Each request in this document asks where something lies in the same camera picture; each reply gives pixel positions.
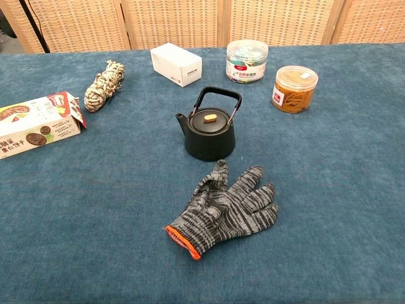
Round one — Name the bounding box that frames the black kettle lid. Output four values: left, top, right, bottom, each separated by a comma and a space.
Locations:
191, 109, 230, 133

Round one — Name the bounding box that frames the black kettle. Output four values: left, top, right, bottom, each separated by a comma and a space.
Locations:
175, 86, 242, 162

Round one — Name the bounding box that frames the grey striped knit work glove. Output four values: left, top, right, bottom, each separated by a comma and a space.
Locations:
165, 159, 280, 261

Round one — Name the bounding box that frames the white cardboard box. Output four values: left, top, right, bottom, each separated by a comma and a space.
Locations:
150, 42, 203, 88

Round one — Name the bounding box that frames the clear jar of coloured clips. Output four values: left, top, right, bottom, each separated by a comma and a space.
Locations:
225, 39, 270, 84

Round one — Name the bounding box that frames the clear jar of rubber bands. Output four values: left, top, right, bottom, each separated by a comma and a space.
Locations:
271, 65, 319, 114

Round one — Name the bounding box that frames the blue table cloth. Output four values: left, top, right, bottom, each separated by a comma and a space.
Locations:
0, 43, 405, 304

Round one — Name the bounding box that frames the woven rattan folding screen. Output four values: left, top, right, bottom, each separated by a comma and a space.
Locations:
0, 0, 405, 54

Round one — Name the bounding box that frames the open biscuit cardboard box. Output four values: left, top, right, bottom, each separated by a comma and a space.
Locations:
0, 91, 88, 160

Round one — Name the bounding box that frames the black stand pole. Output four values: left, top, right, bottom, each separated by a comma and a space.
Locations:
18, 0, 51, 54

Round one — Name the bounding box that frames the bundle of beige braided rope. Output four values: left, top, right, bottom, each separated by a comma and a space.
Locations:
84, 60, 126, 113

